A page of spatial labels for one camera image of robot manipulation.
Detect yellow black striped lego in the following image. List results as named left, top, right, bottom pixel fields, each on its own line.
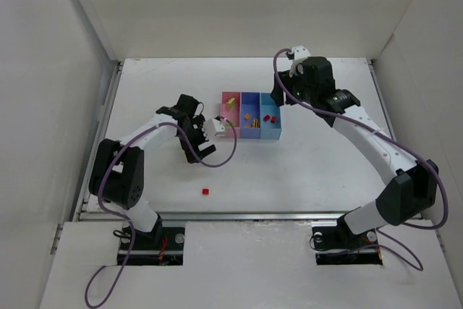
left=252, top=119, right=260, bottom=128

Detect green yellow lego stack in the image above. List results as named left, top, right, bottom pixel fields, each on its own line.
left=226, top=98, right=236, bottom=111

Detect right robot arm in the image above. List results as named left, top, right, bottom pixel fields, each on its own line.
left=271, top=48, right=441, bottom=249

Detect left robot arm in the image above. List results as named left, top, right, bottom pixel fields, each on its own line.
left=88, top=94, right=216, bottom=245

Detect dark blue container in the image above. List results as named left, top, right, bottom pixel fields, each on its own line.
left=240, top=92, right=261, bottom=140

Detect pink container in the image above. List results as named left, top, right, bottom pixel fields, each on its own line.
left=220, top=91, right=242, bottom=138

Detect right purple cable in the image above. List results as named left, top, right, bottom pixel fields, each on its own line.
left=273, top=47, right=449, bottom=270

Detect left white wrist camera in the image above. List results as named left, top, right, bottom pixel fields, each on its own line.
left=203, top=118, right=226, bottom=140

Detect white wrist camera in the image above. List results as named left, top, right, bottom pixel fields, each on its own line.
left=286, top=45, right=311, bottom=77
left=203, top=118, right=226, bottom=140

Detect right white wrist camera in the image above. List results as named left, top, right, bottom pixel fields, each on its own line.
left=286, top=45, right=311, bottom=77

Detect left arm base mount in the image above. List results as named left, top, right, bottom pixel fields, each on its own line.
left=126, top=226, right=185, bottom=266

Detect aluminium front rail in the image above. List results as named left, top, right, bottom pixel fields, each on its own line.
left=72, top=211, right=344, bottom=222

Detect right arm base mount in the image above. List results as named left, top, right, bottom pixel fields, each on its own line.
left=310, top=226, right=383, bottom=266

